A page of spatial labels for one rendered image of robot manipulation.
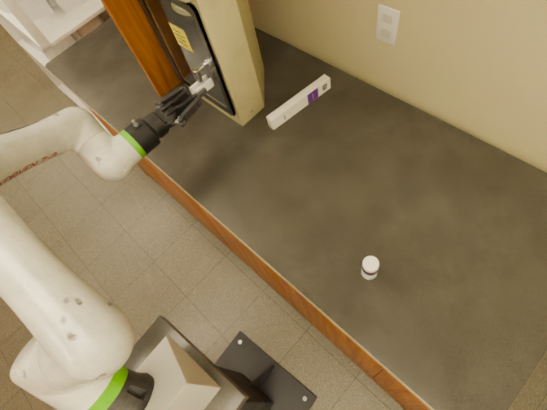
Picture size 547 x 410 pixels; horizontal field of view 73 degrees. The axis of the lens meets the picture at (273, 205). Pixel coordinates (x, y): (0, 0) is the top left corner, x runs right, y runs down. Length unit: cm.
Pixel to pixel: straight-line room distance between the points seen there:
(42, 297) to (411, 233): 85
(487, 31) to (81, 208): 239
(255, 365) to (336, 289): 102
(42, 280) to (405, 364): 77
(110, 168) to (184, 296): 120
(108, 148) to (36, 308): 52
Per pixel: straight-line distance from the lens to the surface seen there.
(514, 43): 110
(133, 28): 140
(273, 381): 193
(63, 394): 86
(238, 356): 197
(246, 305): 202
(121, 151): 109
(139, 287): 228
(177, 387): 82
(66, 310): 69
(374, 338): 98
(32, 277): 70
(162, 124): 112
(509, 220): 116
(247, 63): 121
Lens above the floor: 191
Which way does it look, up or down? 60 degrees down
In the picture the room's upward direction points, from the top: 20 degrees counter-clockwise
